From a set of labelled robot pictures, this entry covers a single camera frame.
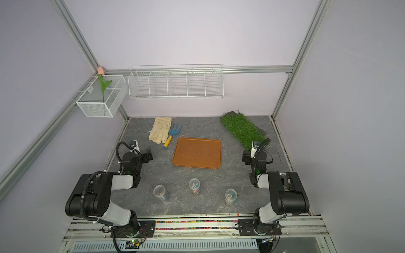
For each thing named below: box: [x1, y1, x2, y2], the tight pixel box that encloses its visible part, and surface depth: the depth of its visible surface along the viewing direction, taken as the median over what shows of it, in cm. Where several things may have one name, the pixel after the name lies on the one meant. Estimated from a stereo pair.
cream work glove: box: [148, 117, 173, 145], surface depth 115 cm
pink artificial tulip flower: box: [97, 66, 113, 103], surface depth 92 cm
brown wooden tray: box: [172, 137, 223, 170], surface depth 103 cm
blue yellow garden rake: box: [163, 123, 183, 149], surface depth 114 cm
